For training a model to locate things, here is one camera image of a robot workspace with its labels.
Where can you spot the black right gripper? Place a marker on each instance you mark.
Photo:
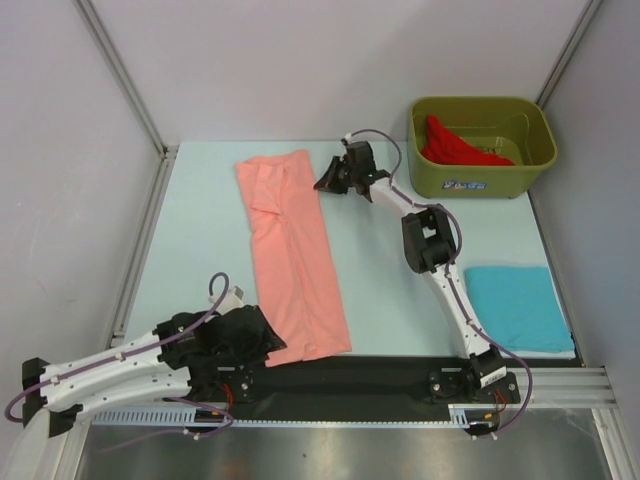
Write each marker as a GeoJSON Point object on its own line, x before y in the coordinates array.
{"type": "Point", "coordinates": [331, 182]}

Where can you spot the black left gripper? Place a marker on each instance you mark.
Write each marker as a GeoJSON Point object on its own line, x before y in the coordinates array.
{"type": "Point", "coordinates": [263, 344]}

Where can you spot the pink t shirt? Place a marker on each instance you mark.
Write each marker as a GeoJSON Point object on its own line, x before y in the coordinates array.
{"type": "Point", "coordinates": [296, 280]}

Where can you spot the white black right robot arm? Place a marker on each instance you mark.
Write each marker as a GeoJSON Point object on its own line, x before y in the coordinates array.
{"type": "Point", "coordinates": [431, 245]}

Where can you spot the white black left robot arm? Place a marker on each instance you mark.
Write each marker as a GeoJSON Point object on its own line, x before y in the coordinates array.
{"type": "Point", "coordinates": [182, 357]}

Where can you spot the red t shirt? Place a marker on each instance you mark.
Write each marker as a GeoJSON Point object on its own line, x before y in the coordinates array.
{"type": "Point", "coordinates": [445, 148]}

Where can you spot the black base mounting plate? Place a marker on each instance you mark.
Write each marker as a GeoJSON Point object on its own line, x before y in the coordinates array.
{"type": "Point", "coordinates": [371, 389]}

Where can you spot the olive green plastic bin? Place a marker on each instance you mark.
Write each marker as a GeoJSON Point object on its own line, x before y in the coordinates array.
{"type": "Point", "coordinates": [511, 127]}

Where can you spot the folded blue t shirt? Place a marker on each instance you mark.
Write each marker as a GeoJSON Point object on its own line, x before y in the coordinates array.
{"type": "Point", "coordinates": [519, 309]}

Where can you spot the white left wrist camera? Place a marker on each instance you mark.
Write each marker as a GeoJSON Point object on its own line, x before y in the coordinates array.
{"type": "Point", "coordinates": [232, 300]}

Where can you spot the white slotted cable duct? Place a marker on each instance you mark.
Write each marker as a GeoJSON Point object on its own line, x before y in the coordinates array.
{"type": "Point", "coordinates": [175, 416]}

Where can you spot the left aluminium corner post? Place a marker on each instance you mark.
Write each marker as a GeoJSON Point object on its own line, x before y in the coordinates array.
{"type": "Point", "coordinates": [115, 63]}

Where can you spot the aluminium corner post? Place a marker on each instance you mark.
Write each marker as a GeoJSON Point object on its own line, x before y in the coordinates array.
{"type": "Point", "coordinates": [115, 63]}
{"type": "Point", "coordinates": [578, 33]}

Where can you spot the aluminium front frame rail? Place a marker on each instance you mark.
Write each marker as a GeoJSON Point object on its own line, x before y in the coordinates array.
{"type": "Point", "coordinates": [571, 388]}

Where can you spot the right aluminium corner post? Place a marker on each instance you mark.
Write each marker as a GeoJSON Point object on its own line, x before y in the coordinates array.
{"type": "Point", "coordinates": [578, 33]}

